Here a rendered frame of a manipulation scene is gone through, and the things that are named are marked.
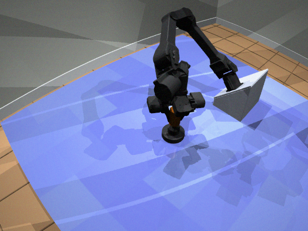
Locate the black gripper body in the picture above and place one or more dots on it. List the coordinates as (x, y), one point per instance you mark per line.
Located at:
(156, 106)

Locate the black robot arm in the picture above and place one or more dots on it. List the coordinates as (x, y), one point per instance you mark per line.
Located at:
(172, 75)

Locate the orange cylinder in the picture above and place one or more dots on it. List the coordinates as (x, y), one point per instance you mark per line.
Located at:
(173, 120)

